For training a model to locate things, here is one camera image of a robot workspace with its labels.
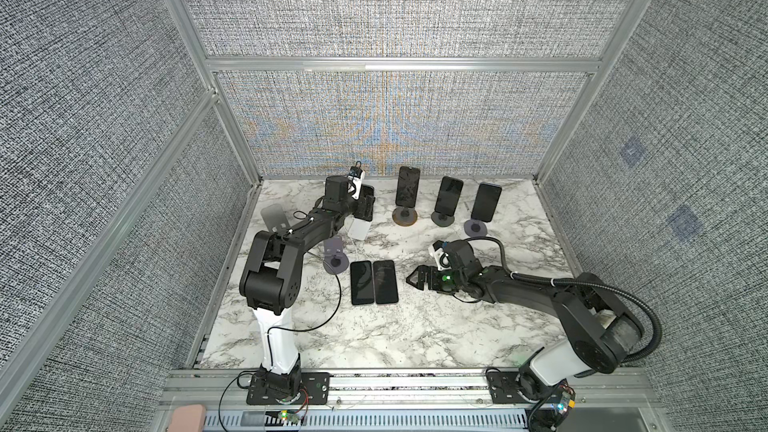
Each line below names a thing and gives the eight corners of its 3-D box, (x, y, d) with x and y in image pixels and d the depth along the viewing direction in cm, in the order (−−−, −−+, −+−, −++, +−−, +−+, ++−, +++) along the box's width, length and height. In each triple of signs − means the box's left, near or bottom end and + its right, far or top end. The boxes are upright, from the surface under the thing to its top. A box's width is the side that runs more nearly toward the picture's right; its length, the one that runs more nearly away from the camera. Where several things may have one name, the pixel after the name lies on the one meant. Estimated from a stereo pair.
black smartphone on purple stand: (468, 230, 106) (482, 195, 92) (465, 218, 110) (478, 182, 95) (487, 230, 106) (503, 195, 92) (483, 218, 110) (499, 182, 95)
